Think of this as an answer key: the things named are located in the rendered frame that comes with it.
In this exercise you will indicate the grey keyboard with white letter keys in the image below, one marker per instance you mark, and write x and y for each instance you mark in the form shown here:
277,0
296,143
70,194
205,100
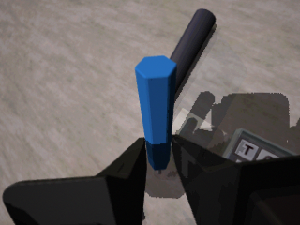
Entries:
246,145

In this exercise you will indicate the blue stylus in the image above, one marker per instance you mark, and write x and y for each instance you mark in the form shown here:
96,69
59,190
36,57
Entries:
156,80

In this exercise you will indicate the dark grey cylinder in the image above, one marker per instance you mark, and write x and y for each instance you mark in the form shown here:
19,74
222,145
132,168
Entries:
191,41

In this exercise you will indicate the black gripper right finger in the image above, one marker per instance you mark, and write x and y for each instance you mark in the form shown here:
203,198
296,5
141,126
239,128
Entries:
218,189

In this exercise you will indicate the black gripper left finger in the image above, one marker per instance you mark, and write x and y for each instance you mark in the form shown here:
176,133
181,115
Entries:
114,196

